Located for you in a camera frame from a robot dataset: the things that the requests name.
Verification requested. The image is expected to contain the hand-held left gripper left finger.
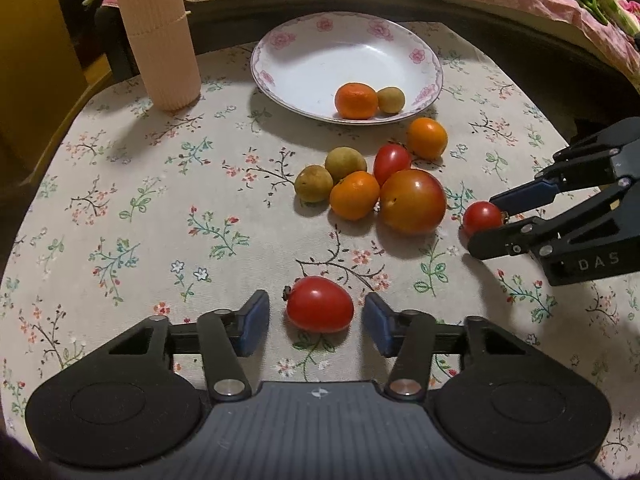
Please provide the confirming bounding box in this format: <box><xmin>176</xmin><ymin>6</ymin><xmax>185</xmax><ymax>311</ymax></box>
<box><xmin>107</xmin><ymin>289</ymin><xmax>271</xmax><ymax>402</ymax></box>

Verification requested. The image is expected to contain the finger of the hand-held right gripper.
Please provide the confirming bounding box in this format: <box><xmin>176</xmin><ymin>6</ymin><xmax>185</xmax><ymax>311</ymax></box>
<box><xmin>467</xmin><ymin>176</ymin><xmax>640</xmax><ymax>262</ymax></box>
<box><xmin>489</xmin><ymin>117</ymin><xmax>640</xmax><ymax>217</ymax></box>

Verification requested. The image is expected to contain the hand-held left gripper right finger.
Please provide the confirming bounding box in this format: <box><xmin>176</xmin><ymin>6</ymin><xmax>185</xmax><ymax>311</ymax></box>
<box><xmin>362</xmin><ymin>292</ymin><xmax>532</xmax><ymax>400</ymax></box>

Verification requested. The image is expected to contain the small round cherry tomato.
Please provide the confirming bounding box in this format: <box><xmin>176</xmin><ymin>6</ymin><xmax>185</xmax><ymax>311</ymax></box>
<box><xmin>462</xmin><ymin>200</ymin><xmax>510</xmax><ymax>239</ymax></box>

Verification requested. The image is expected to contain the red plum tomato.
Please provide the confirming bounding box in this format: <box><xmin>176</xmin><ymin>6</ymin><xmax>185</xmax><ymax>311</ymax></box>
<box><xmin>283</xmin><ymin>276</ymin><xmax>355</xmax><ymax>334</ymax></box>

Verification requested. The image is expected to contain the large orange-red tomato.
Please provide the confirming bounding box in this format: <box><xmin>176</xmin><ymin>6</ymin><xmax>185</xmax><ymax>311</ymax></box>
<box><xmin>379</xmin><ymin>169</ymin><xmax>447</xmax><ymax>236</ymax></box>

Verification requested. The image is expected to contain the orange mandarin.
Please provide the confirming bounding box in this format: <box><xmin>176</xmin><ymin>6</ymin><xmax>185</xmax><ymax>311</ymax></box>
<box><xmin>329</xmin><ymin>171</ymin><xmax>381</xmax><ymax>221</ymax></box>
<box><xmin>406</xmin><ymin>117</ymin><xmax>448</xmax><ymax>161</ymax></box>
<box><xmin>334</xmin><ymin>82</ymin><xmax>378</xmax><ymax>121</ymax></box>

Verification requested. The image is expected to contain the oblong red cherry tomato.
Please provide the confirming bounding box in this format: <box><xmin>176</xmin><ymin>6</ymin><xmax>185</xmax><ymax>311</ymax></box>
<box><xmin>373</xmin><ymin>143</ymin><xmax>413</xmax><ymax>187</ymax></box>

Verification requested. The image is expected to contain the tan longan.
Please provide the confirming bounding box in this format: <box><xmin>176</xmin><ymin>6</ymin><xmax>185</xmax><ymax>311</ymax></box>
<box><xmin>376</xmin><ymin>86</ymin><xmax>405</xmax><ymax>114</ymax></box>
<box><xmin>324</xmin><ymin>146</ymin><xmax>369</xmax><ymax>183</ymax></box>
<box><xmin>294</xmin><ymin>165</ymin><xmax>334</xmax><ymax>204</ymax></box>

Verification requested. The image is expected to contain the white floral rimmed plate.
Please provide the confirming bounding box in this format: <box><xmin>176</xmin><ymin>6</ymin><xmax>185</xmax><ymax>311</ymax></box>
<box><xmin>250</xmin><ymin>11</ymin><xmax>444</xmax><ymax>125</ymax></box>

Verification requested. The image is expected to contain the beige ribbed rolled mat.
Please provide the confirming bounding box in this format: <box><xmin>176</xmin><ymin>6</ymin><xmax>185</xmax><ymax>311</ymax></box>
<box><xmin>107</xmin><ymin>0</ymin><xmax>202</xmax><ymax>113</ymax></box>

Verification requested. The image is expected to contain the wooden cabinet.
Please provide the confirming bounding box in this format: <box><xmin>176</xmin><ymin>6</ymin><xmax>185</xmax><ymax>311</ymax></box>
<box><xmin>0</xmin><ymin>0</ymin><xmax>118</xmax><ymax>181</ymax></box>

